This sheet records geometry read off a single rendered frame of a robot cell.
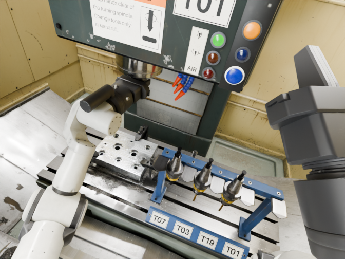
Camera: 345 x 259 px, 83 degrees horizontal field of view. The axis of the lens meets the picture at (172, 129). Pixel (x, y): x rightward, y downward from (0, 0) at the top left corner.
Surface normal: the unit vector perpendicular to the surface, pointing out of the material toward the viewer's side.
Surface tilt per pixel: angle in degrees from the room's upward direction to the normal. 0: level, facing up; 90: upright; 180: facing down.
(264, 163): 0
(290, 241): 24
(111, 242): 7
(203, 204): 0
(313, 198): 92
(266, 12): 90
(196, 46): 90
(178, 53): 90
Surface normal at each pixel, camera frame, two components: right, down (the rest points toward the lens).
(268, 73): -0.33, 0.60
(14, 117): 0.51, -0.54
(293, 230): -0.25, -0.80
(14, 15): 0.93, 0.33
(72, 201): 0.49, -0.77
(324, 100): 0.22, -0.29
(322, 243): -0.98, 0.04
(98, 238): 0.02, -0.77
